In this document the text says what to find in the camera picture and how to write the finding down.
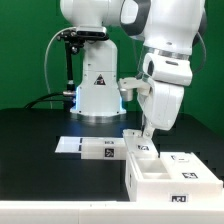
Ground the small white cabinet door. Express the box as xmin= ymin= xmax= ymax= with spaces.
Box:
xmin=123 ymin=129 xmax=158 ymax=159

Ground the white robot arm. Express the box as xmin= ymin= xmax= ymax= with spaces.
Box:
xmin=60 ymin=0 xmax=206 ymax=136

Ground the black camera stand pole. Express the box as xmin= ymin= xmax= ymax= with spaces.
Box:
xmin=64 ymin=41 xmax=76 ymax=112

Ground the black camera on stand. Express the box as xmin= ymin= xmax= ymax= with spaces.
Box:
xmin=56 ymin=26 xmax=109 ymax=41

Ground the white cabinet body box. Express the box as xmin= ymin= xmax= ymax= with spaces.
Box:
xmin=125 ymin=153 xmax=224 ymax=203

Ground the white cabinet top tray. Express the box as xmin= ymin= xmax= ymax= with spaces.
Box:
xmin=55 ymin=136 xmax=126 ymax=160

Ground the black cable bundle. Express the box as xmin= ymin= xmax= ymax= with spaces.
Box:
xmin=23 ymin=92 xmax=68 ymax=110

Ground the white door with knob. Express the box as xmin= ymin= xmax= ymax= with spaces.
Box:
xmin=160 ymin=152 xmax=220 ymax=183

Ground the white camera cable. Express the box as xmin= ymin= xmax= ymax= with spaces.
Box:
xmin=44 ymin=27 xmax=76 ymax=110

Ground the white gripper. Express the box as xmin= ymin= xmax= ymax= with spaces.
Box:
xmin=118 ymin=77 xmax=184 ymax=139

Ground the white front border wall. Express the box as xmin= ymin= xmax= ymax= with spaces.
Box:
xmin=0 ymin=201 xmax=224 ymax=224

